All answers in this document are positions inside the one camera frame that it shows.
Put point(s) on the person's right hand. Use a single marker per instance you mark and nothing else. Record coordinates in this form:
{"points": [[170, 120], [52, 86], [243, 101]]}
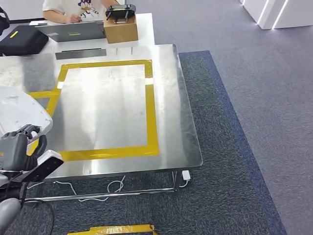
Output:
{"points": [[75, 18]]}

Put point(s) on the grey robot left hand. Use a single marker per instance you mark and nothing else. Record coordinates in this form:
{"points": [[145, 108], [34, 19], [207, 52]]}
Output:
{"points": [[14, 152]]}

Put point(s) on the white plastic mirror cover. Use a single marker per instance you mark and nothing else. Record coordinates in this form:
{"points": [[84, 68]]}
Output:
{"points": [[22, 110]]}

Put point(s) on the person's right forearm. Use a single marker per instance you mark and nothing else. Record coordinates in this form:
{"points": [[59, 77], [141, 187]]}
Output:
{"points": [[55, 17]]}

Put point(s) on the person's left forearm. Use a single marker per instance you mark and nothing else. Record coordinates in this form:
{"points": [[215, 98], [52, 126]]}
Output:
{"points": [[108, 2]]}

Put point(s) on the steel workbench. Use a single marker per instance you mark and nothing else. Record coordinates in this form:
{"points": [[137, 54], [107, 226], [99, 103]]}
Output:
{"points": [[110, 107]]}

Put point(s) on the grey laptop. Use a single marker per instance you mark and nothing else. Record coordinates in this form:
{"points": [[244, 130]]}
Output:
{"points": [[78, 32]]}

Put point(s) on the person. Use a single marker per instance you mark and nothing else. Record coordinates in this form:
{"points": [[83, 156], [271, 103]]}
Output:
{"points": [[63, 6]]}

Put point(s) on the grey metal bar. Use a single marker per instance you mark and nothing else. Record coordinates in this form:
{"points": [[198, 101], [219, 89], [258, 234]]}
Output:
{"points": [[81, 54]]}

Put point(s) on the black remote controller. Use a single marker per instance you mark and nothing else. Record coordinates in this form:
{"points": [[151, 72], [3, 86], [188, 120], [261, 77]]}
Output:
{"points": [[120, 11]]}

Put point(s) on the brown cardboard box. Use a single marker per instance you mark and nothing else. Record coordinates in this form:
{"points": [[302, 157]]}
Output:
{"points": [[121, 32]]}

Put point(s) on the small yellow tape square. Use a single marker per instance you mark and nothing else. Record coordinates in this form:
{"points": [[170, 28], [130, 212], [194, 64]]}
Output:
{"points": [[44, 94]]}

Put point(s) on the black carry case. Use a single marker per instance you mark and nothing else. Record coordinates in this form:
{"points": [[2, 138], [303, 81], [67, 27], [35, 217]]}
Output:
{"points": [[22, 40]]}

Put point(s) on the black office chair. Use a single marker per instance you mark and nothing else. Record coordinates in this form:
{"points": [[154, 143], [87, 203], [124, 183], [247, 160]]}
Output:
{"points": [[4, 22]]}

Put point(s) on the large yellow tape square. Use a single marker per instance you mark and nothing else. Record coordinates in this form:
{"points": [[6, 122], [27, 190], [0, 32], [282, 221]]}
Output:
{"points": [[151, 113]]}

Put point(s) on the yellow floor tape strip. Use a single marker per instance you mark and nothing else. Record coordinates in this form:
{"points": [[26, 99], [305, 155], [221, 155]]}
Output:
{"points": [[110, 230]]}

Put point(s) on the white power adapter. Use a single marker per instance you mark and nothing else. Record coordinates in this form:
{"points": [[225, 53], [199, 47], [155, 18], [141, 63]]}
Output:
{"points": [[185, 175]]}

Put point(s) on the white lit block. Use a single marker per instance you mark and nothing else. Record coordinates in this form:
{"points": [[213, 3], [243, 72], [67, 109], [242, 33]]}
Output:
{"points": [[293, 13]]}

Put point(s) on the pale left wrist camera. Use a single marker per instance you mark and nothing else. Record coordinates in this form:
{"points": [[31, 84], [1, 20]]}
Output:
{"points": [[48, 162]]}

